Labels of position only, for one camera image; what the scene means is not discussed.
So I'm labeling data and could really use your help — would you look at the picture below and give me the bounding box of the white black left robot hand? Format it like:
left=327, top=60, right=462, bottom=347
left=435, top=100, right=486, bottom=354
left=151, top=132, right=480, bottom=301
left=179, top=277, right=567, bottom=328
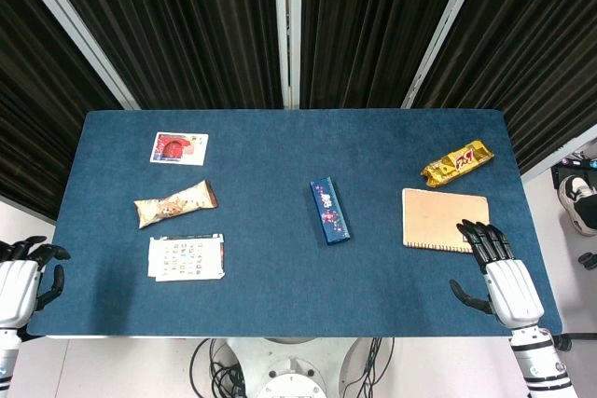
left=0, top=235, right=72, bottom=330

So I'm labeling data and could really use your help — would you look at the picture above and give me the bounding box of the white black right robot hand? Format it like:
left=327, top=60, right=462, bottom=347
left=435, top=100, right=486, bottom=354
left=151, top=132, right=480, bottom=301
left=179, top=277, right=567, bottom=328
left=449, top=219, right=546, bottom=329

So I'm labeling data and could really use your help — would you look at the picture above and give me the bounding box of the blue glasses case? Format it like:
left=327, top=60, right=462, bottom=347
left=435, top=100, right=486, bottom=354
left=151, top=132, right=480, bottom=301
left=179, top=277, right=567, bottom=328
left=309, top=175, right=353, bottom=247

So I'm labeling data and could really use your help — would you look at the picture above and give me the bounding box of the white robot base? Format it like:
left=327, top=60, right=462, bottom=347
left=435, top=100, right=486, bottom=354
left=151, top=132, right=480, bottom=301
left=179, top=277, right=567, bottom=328
left=227, top=336, right=370, bottom=398

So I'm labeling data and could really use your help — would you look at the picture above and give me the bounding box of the brown spiral notebook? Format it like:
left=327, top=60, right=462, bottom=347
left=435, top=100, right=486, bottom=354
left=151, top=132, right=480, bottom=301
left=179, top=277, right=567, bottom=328
left=401, top=187, right=492, bottom=254

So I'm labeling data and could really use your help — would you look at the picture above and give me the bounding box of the black and white shoe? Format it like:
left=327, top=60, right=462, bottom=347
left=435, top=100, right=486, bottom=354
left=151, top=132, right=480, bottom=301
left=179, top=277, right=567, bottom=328
left=558, top=174, right=597, bottom=237

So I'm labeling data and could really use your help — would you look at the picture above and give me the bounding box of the yellow snack bag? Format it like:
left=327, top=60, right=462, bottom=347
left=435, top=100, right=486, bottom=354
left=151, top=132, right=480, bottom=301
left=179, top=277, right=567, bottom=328
left=421, top=139, right=494, bottom=188

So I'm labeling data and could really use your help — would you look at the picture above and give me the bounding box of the flattened white picture carton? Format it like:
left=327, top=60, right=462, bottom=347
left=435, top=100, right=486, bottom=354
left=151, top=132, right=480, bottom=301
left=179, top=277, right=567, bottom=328
left=147, top=233, right=227, bottom=283

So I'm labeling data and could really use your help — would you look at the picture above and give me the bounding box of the beige snack bar wrapper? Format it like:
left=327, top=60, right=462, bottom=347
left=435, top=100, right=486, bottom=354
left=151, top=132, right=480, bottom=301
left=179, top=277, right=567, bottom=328
left=133, top=180, right=219, bottom=230

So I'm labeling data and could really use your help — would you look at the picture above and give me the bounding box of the dark pleated curtain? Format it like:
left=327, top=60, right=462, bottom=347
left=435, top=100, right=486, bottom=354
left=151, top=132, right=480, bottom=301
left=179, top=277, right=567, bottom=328
left=0, top=0, right=125, bottom=222
left=299, top=0, right=473, bottom=110
left=36, top=0, right=285, bottom=111
left=412, top=0, right=597, bottom=176

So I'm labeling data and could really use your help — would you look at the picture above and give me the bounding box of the red and white card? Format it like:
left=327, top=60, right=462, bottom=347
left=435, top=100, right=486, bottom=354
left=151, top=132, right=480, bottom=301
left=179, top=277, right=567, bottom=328
left=149, top=131, right=210, bottom=167

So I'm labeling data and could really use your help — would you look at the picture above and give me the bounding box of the blue fabric table mat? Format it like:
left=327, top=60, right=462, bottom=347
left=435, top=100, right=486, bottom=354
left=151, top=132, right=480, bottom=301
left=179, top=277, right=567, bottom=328
left=26, top=109, right=564, bottom=338

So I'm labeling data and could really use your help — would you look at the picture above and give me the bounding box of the black cable bundle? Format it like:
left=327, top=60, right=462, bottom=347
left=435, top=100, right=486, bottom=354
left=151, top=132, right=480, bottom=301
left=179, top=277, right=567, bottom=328
left=189, top=337, right=248, bottom=398
left=356, top=336, right=396, bottom=398

